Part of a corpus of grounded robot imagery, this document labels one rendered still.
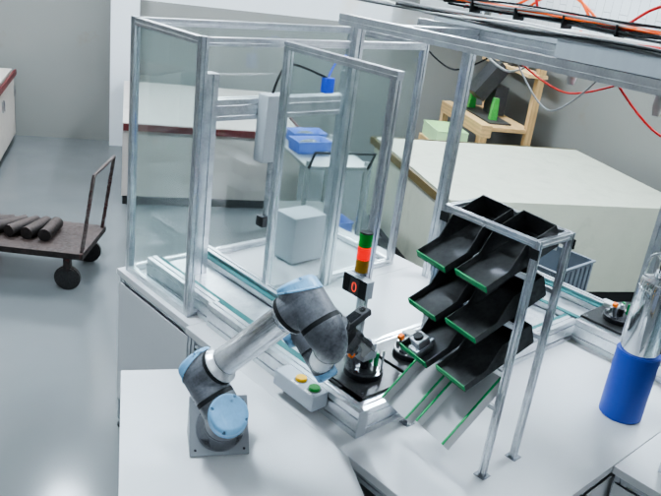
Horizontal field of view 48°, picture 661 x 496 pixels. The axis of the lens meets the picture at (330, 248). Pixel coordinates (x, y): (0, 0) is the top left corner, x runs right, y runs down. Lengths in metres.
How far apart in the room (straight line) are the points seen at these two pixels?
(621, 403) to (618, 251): 3.37
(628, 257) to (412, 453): 4.07
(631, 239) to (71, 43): 6.10
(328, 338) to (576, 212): 4.10
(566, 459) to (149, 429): 1.38
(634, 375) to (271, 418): 1.30
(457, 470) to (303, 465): 0.49
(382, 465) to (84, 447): 1.83
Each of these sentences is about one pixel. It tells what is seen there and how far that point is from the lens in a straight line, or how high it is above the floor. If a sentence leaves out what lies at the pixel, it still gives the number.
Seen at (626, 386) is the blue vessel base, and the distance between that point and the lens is 2.91.
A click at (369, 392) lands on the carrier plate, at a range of 2.55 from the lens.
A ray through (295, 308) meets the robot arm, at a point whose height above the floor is 1.44.
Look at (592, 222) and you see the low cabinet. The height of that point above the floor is 0.68.
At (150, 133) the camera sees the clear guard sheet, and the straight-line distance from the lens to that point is 3.18.
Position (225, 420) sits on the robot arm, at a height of 1.07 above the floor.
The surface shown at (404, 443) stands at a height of 0.86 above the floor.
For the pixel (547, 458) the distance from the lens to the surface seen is 2.66.
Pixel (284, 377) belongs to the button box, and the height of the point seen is 0.96.
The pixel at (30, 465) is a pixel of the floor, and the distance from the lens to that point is 3.77.
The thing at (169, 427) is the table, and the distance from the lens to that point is 2.49.
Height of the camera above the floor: 2.32
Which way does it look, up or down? 22 degrees down
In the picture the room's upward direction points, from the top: 8 degrees clockwise
